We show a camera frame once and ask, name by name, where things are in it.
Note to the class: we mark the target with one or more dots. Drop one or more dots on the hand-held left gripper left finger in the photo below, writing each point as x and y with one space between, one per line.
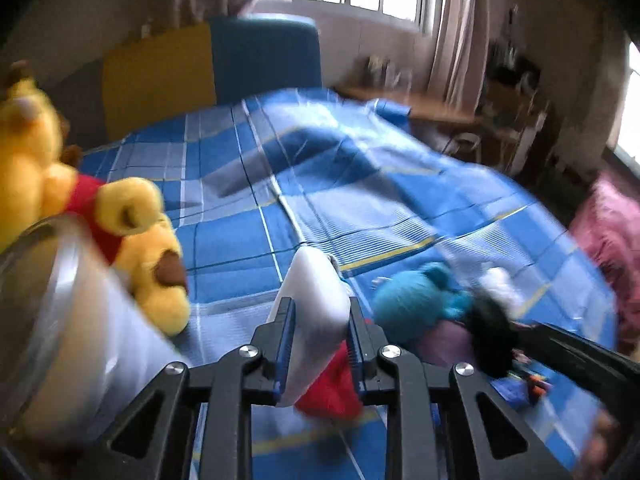
285 355

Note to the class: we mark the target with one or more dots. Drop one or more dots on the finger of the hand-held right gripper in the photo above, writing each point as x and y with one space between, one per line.
575 360

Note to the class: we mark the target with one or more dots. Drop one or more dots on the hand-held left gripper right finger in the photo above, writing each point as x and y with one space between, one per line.
354 355

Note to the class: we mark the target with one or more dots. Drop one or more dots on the white red plush toy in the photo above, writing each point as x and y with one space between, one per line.
315 305

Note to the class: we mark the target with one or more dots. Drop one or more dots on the teal plush toy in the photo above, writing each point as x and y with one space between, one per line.
410 300

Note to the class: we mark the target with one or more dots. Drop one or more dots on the black haired doll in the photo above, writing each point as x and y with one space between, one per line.
490 335

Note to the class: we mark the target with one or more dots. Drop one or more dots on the lilac cloth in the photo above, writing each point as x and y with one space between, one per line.
445 342

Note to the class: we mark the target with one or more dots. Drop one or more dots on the pink blanket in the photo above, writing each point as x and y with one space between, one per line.
610 240

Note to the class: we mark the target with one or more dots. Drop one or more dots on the blue plaid bed blanket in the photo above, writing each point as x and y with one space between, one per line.
350 170

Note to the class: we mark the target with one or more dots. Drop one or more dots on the yellow bear plush toy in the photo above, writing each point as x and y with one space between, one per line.
135 240

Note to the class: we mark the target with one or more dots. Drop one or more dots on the clear round plastic container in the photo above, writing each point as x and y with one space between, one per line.
55 320

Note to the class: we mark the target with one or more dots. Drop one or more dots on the wooden desk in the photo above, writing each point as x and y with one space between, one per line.
400 100

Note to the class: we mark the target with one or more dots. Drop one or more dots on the small side window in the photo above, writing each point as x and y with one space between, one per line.
629 105

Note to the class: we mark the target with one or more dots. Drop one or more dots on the cluttered wooden shelf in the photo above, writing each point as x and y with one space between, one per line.
515 105

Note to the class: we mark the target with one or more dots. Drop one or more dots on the blue headboard panel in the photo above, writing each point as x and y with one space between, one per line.
265 60

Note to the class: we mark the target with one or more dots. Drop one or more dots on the yellow headboard panel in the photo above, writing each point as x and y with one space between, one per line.
155 80

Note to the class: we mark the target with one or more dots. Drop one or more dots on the grey headboard panel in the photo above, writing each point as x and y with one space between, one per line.
80 105

